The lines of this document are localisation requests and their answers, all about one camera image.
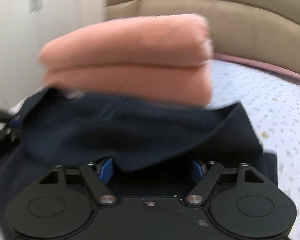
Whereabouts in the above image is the navy striped track jacket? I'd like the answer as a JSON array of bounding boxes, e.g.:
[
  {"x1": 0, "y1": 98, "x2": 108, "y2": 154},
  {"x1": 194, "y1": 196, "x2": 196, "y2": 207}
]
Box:
[{"x1": 0, "y1": 86, "x2": 280, "y2": 240}]

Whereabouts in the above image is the floral white bed sheet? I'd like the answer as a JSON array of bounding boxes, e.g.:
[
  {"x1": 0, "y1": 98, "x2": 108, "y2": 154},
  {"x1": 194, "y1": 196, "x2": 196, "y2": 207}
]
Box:
[{"x1": 7, "y1": 52, "x2": 300, "y2": 240}]

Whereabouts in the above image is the folded pink blanket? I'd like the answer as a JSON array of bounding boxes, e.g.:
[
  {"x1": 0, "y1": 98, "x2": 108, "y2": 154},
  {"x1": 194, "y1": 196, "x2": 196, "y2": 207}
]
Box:
[{"x1": 39, "y1": 14, "x2": 213, "y2": 107}]

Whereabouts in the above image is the beige padded headboard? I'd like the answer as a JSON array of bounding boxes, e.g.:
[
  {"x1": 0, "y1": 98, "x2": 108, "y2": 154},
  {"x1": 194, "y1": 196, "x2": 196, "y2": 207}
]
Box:
[{"x1": 106, "y1": 0, "x2": 300, "y2": 74}]

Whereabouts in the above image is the wall light switch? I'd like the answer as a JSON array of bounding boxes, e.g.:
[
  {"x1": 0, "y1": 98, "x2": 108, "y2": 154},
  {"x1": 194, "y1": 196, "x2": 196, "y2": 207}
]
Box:
[{"x1": 29, "y1": 0, "x2": 43, "y2": 13}]

